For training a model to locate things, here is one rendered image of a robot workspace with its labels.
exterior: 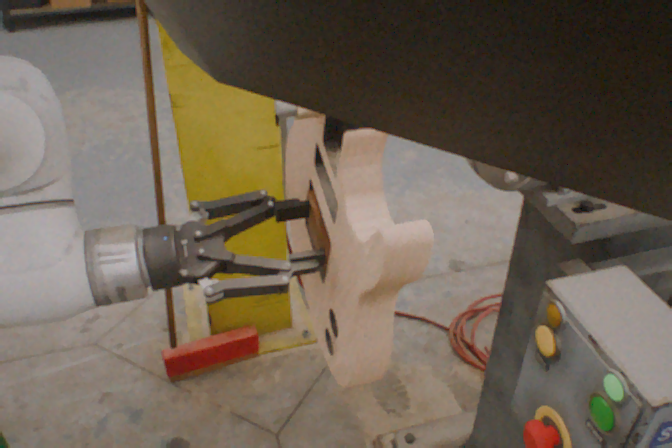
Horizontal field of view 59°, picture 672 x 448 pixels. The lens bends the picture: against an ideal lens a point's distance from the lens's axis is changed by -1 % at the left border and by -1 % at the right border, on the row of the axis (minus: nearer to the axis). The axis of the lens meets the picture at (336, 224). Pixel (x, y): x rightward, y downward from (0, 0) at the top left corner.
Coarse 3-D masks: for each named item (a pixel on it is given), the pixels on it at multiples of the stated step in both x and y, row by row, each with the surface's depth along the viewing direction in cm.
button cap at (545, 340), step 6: (540, 330) 60; (546, 330) 59; (540, 336) 60; (546, 336) 59; (552, 336) 58; (540, 342) 60; (546, 342) 59; (552, 342) 58; (540, 348) 60; (546, 348) 59; (552, 348) 58; (546, 354) 59; (552, 354) 58
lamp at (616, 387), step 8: (608, 376) 51; (616, 376) 50; (608, 384) 50; (616, 384) 50; (624, 384) 49; (608, 392) 51; (616, 392) 50; (624, 392) 49; (616, 400) 50; (624, 400) 49
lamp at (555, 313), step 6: (552, 300) 57; (546, 306) 58; (552, 306) 57; (558, 306) 56; (546, 312) 59; (552, 312) 57; (558, 312) 56; (564, 312) 56; (552, 318) 57; (558, 318) 56; (564, 318) 56; (552, 324) 58; (558, 324) 57; (564, 324) 56
